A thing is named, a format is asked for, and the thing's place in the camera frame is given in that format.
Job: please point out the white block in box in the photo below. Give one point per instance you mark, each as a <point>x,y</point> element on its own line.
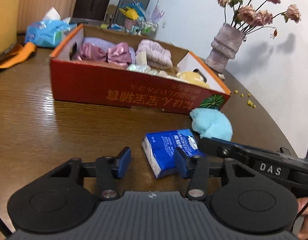
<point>141,58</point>

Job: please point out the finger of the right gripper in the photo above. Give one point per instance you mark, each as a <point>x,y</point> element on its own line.
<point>208,147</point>
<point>224,143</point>

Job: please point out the yellow thermos jug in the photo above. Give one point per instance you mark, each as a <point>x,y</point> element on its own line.
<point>8,23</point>

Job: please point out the right hand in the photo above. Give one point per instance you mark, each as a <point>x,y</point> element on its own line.
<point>303,233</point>

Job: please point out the peach suitcase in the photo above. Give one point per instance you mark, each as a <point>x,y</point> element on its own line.
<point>44,2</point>

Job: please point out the blue pocket tissue pack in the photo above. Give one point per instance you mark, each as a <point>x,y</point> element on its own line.
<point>159,148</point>

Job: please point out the wire rack with clutter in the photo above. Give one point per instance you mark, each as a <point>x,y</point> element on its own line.
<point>133,19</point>

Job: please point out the light blue plush toy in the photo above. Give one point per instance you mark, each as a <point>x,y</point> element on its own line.
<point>211,123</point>

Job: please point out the red cardboard box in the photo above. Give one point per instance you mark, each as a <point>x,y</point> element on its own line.
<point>107,84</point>

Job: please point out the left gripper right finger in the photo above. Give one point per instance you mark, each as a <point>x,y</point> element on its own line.
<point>196,170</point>

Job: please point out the lilac ruffled headband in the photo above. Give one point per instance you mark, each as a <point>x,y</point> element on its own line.
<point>156,55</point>

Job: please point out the lavender towel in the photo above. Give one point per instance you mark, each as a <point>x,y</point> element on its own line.
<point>106,44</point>

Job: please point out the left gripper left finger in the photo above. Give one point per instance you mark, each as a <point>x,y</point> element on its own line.
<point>109,169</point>

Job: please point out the purple satin bow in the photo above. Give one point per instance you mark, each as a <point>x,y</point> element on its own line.
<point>118,54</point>

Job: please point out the pink textured vase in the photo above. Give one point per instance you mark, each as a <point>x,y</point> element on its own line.
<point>225,46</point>

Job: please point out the dried pink roses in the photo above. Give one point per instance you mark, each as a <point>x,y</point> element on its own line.
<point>242,16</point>

